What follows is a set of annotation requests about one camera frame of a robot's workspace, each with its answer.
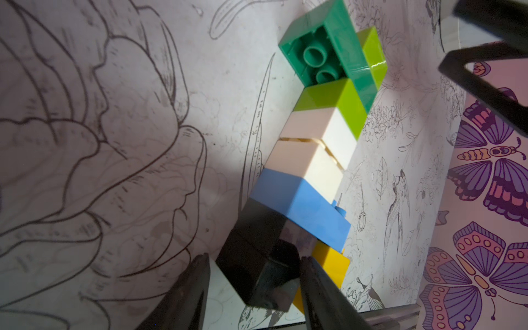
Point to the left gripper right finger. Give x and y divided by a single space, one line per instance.
324 304

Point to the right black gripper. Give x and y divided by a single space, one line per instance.
506 20

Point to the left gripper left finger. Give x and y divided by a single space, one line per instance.
184 305

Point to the black lego brick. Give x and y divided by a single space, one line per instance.
262 267

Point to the blue lego brick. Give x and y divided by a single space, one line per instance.
296 199

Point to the lime green lego brick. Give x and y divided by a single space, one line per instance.
374 54
339 94

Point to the cream white lego brick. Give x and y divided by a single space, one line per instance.
327 126

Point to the dark green lego brick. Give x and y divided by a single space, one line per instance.
322 46

